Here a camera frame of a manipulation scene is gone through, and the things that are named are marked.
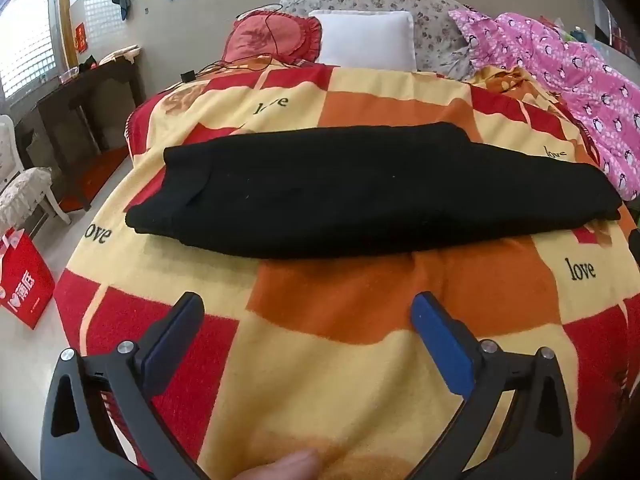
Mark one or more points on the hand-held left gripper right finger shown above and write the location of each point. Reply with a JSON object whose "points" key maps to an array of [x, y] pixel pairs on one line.
{"points": [[440, 345]]}

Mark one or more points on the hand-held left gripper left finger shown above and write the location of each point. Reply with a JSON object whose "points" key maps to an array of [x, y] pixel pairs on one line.
{"points": [[170, 340]]}

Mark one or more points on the black pants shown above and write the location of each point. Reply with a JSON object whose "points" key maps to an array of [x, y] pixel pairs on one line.
{"points": [[350, 195]]}

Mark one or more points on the person's left hand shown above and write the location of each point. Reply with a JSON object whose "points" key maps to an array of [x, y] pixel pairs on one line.
{"points": [[285, 467]]}

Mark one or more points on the checkered printed blanket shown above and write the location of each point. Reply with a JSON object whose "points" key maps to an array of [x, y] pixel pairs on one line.
{"points": [[325, 300]]}

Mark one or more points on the red shopping bag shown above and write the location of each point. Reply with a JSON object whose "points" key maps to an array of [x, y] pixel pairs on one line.
{"points": [[25, 280]]}

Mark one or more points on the white chair with lace cover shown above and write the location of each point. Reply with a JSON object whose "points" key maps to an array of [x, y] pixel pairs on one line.
{"points": [[22, 185]]}

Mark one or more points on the dark wooden desk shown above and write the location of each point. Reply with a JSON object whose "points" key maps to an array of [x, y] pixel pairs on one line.
{"points": [[100, 80]]}

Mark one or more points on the cream cloth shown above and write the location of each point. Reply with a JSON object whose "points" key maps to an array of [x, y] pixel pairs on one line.
{"points": [[120, 54]]}

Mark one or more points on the pink penguin print quilt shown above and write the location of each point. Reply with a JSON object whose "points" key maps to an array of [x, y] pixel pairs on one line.
{"points": [[565, 70]]}

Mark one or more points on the white pillow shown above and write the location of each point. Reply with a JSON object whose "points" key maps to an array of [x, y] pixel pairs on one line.
{"points": [[365, 40]]}

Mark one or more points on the red ruffled cushion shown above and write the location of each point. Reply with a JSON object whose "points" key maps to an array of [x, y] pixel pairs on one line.
{"points": [[265, 37]]}

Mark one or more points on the floral grey pillow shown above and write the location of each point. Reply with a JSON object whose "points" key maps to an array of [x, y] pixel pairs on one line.
{"points": [[435, 20]]}

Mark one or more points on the barred window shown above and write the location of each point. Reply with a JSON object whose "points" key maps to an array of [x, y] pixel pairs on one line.
{"points": [[25, 45]]}

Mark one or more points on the red wall sticker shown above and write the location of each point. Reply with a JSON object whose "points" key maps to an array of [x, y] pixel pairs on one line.
{"points": [[80, 37]]}

